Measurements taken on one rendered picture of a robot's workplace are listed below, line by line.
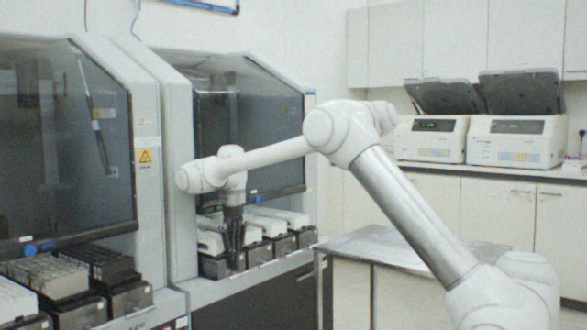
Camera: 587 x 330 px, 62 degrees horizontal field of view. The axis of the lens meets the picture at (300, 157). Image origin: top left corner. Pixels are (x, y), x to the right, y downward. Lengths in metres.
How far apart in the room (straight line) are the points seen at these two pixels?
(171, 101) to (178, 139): 0.13
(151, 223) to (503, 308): 1.09
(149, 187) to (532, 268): 1.14
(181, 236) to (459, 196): 2.46
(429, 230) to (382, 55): 3.27
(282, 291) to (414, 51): 2.64
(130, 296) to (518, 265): 1.08
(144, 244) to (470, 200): 2.60
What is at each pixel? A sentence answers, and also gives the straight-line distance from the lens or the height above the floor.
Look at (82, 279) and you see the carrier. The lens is 1.60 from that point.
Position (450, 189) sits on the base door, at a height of 0.72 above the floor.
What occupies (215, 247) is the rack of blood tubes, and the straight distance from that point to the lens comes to 1.82.
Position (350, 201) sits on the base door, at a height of 0.53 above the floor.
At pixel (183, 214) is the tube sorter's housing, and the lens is 1.77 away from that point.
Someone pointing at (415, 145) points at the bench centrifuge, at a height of 1.03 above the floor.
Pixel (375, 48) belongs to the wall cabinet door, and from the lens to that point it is 4.39.
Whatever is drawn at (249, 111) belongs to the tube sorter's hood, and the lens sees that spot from 1.94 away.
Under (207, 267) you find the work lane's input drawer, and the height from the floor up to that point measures 0.78.
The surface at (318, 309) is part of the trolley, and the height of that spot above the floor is 0.58.
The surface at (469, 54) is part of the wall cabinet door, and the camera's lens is 4.03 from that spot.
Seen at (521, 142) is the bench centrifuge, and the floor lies 1.09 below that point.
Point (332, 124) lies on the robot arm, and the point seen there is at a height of 1.31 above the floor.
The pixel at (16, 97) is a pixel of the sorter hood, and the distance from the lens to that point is 1.46.
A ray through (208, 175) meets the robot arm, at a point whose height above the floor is 1.14.
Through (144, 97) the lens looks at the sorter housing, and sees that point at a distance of 1.65.
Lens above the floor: 1.35
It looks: 6 degrees down
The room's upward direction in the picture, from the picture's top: 1 degrees counter-clockwise
